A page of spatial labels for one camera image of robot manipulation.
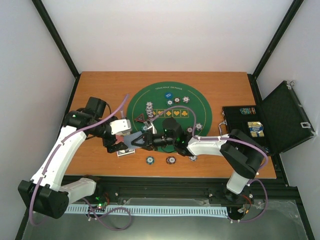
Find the gold blue card pack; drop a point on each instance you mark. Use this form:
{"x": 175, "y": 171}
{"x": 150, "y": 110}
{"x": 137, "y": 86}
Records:
{"x": 256, "y": 129}

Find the purple white chip stack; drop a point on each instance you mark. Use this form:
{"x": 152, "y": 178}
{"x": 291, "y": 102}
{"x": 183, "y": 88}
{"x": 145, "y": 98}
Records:
{"x": 193, "y": 158}

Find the blue club special card box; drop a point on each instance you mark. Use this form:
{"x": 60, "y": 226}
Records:
{"x": 122, "y": 153}

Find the blue small blind button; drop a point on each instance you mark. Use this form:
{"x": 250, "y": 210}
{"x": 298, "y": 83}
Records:
{"x": 168, "y": 95}

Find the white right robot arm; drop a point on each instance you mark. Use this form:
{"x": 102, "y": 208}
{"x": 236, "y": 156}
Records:
{"x": 244, "y": 155}

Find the black frame post right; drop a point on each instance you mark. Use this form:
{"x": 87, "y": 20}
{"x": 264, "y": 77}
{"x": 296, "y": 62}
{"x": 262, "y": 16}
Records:
{"x": 279, "y": 33}

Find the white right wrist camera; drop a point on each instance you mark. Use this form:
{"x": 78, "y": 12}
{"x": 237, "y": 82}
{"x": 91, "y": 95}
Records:
{"x": 151, "y": 127}

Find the black frame post left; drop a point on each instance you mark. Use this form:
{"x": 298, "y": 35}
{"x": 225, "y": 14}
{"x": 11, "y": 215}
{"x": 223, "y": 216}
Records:
{"x": 50, "y": 26}

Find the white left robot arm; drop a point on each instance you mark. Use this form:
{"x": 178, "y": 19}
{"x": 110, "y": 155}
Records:
{"x": 44, "y": 193}

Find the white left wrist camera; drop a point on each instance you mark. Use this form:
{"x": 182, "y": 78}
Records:
{"x": 120, "y": 126}

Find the green round poker mat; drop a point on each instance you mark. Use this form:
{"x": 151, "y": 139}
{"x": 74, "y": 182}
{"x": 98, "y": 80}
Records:
{"x": 198, "y": 108}

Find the spread row of chips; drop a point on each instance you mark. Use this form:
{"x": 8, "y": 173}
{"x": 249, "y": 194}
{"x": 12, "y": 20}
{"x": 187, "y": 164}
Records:
{"x": 149, "y": 110}

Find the light blue cable duct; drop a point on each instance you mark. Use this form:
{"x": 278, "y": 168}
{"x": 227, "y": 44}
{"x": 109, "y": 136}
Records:
{"x": 152, "y": 211}

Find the black front frame rail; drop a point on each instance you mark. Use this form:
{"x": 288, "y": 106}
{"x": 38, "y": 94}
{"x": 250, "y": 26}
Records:
{"x": 120, "y": 188}

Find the green blue chip stack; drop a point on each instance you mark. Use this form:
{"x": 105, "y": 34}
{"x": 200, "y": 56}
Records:
{"x": 150, "y": 160}

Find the blue backed card deck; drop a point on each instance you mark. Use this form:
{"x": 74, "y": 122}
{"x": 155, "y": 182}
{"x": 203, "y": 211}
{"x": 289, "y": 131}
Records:
{"x": 127, "y": 139}

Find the orange black chip stack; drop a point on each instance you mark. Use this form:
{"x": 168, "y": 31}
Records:
{"x": 170, "y": 160}

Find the black frame post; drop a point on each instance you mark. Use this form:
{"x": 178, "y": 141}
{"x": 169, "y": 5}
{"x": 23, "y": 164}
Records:
{"x": 279, "y": 33}
{"x": 50, "y": 26}

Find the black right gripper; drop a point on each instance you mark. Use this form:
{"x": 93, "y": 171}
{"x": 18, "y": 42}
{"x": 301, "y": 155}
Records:
{"x": 146, "y": 138}

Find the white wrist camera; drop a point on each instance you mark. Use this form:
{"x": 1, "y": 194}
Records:
{"x": 151, "y": 127}
{"x": 120, "y": 126}

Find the triangular all in button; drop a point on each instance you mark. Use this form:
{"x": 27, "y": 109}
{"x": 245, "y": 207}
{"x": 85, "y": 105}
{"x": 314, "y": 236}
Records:
{"x": 140, "y": 118}

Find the multicolour chips in case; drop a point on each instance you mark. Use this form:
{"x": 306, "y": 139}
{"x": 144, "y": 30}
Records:
{"x": 248, "y": 111}

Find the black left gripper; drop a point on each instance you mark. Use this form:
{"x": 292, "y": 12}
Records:
{"x": 108, "y": 143}

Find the black chip carrying case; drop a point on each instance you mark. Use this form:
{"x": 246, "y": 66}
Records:
{"x": 286, "y": 124}

